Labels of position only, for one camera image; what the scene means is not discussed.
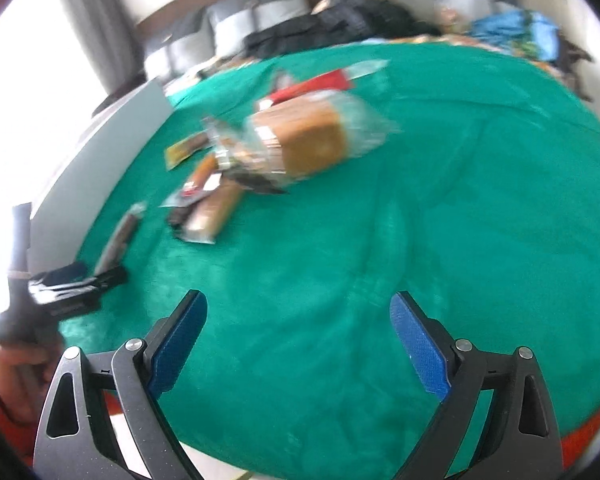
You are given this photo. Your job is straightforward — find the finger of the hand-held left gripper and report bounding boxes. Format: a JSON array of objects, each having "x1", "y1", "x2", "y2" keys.
[{"x1": 87, "y1": 266, "x2": 129, "y2": 293}]

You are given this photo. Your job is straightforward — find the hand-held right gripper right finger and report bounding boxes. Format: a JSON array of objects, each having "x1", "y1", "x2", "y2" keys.
[{"x1": 389, "y1": 291, "x2": 565, "y2": 480}]

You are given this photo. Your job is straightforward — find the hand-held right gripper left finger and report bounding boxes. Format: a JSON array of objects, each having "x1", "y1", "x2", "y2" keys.
[{"x1": 32, "y1": 289, "x2": 208, "y2": 480}]

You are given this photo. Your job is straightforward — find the long dark snack packet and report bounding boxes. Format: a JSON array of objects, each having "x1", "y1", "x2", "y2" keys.
[{"x1": 95, "y1": 202, "x2": 148, "y2": 277}]

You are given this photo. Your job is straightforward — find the white box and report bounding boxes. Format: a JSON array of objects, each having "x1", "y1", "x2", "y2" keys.
[{"x1": 31, "y1": 77, "x2": 174, "y2": 257}]

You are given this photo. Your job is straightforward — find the bagged bread loaf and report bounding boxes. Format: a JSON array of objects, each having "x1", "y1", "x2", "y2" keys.
[{"x1": 202, "y1": 91, "x2": 405, "y2": 197}]

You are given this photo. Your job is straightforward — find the person's left hand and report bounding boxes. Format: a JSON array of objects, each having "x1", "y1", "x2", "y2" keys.
[{"x1": 0, "y1": 327, "x2": 67, "y2": 423}]

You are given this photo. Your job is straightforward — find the red and white snack packet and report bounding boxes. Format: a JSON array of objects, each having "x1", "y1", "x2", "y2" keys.
[{"x1": 161, "y1": 175, "x2": 222, "y2": 209}]

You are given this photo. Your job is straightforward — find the brown bread roll packet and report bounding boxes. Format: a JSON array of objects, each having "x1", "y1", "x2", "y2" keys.
[{"x1": 179, "y1": 180, "x2": 242, "y2": 246}]

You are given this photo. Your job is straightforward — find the orange sausage stick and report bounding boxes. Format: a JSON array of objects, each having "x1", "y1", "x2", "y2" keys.
[{"x1": 191, "y1": 152, "x2": 222, "y2": 196}]

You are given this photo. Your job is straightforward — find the yellow snack packet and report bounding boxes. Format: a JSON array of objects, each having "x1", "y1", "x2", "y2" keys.
[{"x1": 166, "y1": 132, "x2": 214, "y2": 170}]

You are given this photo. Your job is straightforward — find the orange cloth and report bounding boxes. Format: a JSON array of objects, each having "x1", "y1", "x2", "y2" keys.
[{"x1": 561, "y1": 399, "x2": 600, "y2": 467}]

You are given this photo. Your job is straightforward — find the grey curtain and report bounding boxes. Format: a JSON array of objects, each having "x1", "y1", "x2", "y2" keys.
[{"x1": 49, "y1": 0, "x2": 147, "y2": 103}]

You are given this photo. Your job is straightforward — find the clear plastic packet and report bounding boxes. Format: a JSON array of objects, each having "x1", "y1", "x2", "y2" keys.
[{"x1": 347, "y1": 59, "x2": 389, "y2": 81}]

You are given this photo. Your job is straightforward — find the blue plastic bag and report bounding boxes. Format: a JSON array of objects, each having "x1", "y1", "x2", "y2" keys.
[{"x1": 471, "y1": 8, "x2": 561, "y2": 62}]

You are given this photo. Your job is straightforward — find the black jacket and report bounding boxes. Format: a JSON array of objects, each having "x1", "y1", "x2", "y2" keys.
[{"x1": 241, "y1": 0, "x2": 442, "y2": 59}]

